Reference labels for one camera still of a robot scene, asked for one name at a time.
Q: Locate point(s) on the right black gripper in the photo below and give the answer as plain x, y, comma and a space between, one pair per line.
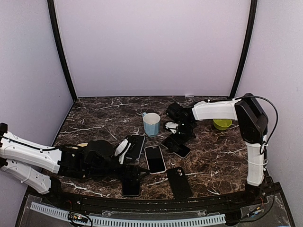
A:
179, 141

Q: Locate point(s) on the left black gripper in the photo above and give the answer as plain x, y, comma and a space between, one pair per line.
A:
137, 170

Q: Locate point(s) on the black phone case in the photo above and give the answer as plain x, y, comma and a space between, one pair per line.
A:
179, 183
123, 194

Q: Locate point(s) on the black screen smartphone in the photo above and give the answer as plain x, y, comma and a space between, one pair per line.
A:
139, 144

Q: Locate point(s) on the pink phone case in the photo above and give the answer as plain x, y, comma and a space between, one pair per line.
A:
148, 165

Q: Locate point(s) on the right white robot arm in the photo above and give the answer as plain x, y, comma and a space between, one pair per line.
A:
246, 110

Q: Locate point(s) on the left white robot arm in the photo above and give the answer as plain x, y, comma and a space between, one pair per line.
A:
97, 159

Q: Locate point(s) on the blue ceramic mug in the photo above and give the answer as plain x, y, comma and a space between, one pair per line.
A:
151, 122

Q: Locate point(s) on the lime green bowl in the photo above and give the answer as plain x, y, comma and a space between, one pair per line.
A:
222, 124

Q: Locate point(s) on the beige round plate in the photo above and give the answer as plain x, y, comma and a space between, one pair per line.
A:
82, 145

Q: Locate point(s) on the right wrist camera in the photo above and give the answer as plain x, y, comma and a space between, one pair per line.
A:
177, 116

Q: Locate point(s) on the black front rail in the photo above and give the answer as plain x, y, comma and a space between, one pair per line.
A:
86, 203

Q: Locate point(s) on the white slotted cable duct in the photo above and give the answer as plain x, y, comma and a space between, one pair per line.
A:
127, 219

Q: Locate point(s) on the right black frame post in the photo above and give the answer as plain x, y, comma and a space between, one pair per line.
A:
245, 48

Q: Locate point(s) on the black frame post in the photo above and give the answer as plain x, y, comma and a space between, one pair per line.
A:
245, 48
60, 50

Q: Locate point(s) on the left black frame post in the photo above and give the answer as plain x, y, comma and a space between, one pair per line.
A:
60, 50

